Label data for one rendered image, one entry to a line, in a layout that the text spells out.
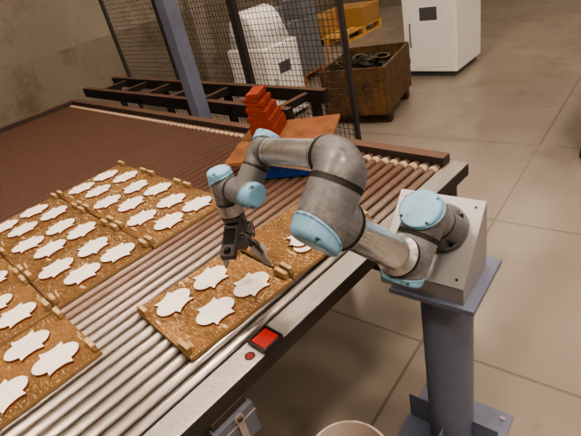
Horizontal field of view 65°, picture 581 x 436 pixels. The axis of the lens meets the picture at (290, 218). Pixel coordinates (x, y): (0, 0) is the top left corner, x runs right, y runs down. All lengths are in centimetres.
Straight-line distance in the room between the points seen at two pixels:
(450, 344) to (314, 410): 89
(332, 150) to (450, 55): 543
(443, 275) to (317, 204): 65
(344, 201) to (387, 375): 161
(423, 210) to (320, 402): 135
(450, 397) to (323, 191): 118
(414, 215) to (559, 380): 139
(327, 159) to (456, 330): 90
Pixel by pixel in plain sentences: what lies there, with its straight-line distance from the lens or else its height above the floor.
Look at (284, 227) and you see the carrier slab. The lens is 181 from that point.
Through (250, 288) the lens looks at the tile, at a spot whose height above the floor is 95.
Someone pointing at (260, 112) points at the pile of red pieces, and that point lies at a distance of 232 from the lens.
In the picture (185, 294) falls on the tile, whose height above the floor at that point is 95.
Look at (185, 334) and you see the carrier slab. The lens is 148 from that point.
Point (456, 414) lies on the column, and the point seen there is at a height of 25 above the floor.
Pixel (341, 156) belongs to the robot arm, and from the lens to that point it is 92.
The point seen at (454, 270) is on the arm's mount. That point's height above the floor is 97.
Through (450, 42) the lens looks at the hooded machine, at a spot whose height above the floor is 42.
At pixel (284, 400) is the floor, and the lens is 242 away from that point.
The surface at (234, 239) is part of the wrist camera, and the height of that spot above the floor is 117.
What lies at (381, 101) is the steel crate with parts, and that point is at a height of 26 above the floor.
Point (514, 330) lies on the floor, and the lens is 264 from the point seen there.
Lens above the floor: 188
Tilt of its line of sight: 31 degrees down
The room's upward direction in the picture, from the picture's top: 14 degrees counter-clockwise
